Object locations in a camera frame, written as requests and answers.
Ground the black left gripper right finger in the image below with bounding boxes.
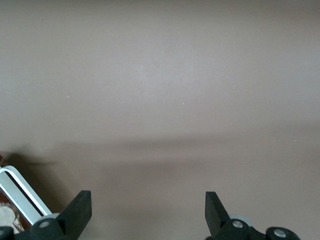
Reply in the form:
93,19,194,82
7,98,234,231
205,191,301,240

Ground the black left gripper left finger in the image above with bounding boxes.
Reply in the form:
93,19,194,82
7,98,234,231
0,190,93,240

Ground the dark brown wooden drawer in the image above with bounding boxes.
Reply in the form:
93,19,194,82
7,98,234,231
0,152,35,235

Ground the brown table cover sheet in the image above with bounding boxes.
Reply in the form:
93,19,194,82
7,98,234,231
0,0,320,240

